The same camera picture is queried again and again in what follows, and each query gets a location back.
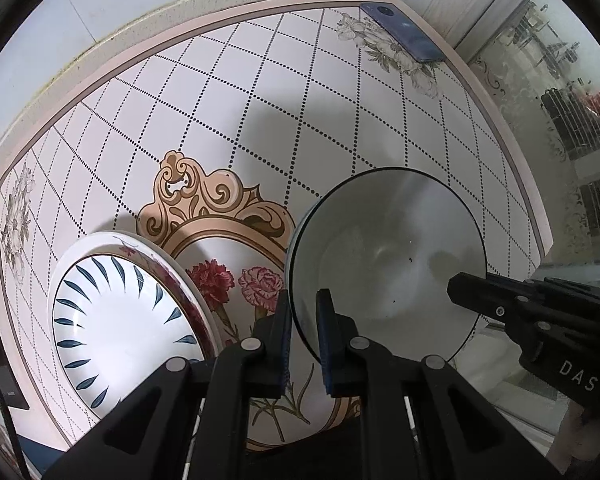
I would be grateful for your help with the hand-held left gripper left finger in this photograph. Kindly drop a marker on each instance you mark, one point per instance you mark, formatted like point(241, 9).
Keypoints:
point(282, 345)

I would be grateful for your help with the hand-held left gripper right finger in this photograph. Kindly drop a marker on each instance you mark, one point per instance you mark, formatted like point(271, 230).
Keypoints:
point(325, 345)

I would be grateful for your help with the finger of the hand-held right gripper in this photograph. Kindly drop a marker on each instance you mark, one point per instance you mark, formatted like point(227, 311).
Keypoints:
point(480, 295)

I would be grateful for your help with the pink floral plate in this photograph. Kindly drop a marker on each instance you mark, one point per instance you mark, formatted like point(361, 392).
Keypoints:
point(185, 290)

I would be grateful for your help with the blue leaf pattern plate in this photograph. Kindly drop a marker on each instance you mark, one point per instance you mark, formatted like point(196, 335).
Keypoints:
point(124, 320)

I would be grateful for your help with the frosted glass sliding door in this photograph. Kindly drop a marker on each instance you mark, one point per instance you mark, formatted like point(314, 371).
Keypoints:
point(530, 60)

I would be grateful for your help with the floral printed table mat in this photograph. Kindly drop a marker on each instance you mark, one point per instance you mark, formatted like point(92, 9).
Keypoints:
point(204, 110)

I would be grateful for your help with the blue smartphone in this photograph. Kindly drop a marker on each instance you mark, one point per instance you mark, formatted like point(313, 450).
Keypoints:
point(400, 30)

